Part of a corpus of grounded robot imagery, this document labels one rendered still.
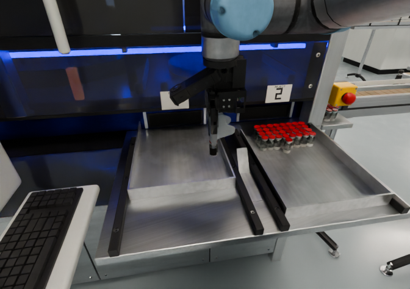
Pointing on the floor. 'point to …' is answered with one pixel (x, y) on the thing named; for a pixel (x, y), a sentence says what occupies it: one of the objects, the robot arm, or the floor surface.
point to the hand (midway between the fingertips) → (211, 138)
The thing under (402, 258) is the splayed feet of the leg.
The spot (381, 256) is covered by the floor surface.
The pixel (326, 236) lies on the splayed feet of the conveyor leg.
